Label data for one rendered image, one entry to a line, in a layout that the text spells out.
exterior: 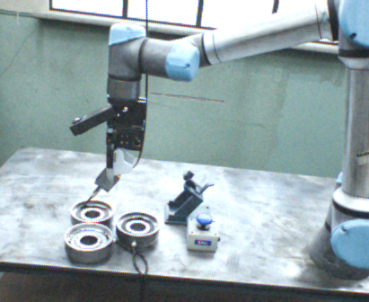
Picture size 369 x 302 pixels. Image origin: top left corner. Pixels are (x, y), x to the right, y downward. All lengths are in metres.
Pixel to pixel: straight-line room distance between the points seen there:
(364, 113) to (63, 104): 2.11
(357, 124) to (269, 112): 1.86
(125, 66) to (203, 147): 1.82
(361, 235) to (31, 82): 2.20
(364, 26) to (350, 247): 0.40
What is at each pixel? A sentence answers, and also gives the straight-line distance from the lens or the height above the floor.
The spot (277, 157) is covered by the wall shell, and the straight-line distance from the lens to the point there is 2.73.
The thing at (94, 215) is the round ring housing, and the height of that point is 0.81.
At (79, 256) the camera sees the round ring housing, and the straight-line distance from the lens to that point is 0.90.
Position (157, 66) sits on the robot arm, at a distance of 0.83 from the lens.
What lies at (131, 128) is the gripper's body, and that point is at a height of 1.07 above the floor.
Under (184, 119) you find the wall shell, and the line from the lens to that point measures 2.55.
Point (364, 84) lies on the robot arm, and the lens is 0.75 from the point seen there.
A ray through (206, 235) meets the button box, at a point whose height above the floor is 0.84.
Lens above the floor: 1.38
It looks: 22 degrees down
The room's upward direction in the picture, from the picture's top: 7 degrees clockwise
